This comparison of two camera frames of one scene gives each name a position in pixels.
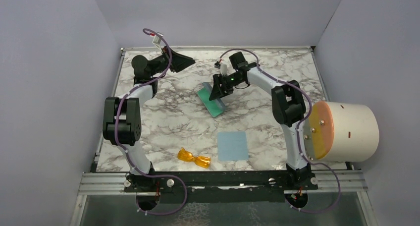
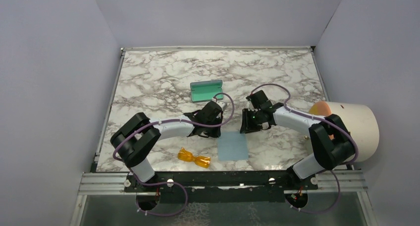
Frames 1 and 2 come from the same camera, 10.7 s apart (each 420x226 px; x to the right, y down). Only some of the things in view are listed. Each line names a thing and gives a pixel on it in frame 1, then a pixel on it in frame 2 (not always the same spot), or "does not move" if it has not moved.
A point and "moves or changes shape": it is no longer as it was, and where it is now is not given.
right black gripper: (218, 91) to (247, 127)
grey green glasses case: (215, 107) moves or changes shape
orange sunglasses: (186, 156) does not move
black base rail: (219, 187) does not move
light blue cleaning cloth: (232, 145) does not move
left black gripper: (179, 62) to (215, 134)
